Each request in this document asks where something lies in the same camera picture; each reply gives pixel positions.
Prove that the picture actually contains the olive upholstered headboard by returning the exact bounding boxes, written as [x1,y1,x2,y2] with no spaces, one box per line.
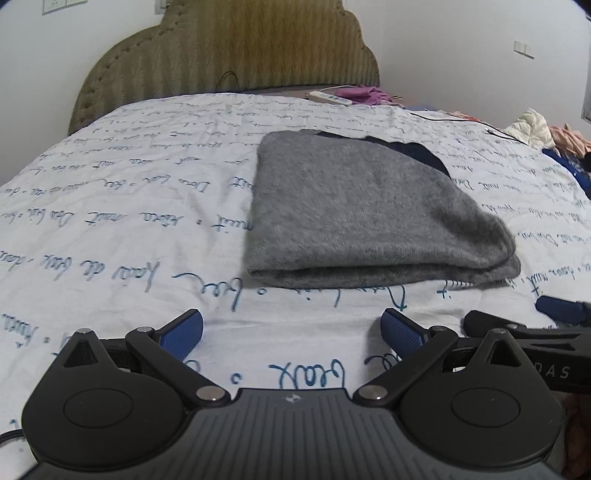
[68,0,382,137]

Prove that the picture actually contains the cream cloth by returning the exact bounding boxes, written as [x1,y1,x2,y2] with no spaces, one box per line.
[503,108,555,148]

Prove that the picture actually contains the blue cloth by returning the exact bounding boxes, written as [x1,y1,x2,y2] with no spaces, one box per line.
[542,148,591,199]

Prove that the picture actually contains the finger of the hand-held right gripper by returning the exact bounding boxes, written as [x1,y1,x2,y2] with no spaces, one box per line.
[535,295,591,326]
[464,310,591,344]

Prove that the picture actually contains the purple cloth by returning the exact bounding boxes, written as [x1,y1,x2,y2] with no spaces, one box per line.
[335,84,393,106]

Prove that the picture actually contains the white wall socket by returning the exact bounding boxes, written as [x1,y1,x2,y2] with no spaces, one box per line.
[42,0,88,14]

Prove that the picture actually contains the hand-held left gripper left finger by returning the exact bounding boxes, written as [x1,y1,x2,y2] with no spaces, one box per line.
[60,309,232,409]

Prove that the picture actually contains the grey sweater with navy sleeves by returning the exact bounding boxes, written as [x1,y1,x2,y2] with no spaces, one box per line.
[245,130,522,289]

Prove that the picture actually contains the white power strip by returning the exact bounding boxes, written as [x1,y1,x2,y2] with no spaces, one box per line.
[308,90,352,105]

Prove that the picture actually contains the white script-printed bed sheet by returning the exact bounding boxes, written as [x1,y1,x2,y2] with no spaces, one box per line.
[0,92,591,462]

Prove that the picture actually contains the pink cloth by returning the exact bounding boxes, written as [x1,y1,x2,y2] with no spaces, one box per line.
[547,124,591,156]

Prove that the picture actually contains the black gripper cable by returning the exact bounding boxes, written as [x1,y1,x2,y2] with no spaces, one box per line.
[0,428,27,457]

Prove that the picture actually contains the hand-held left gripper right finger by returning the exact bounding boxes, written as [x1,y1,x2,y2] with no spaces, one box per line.
[355,308,527,409]

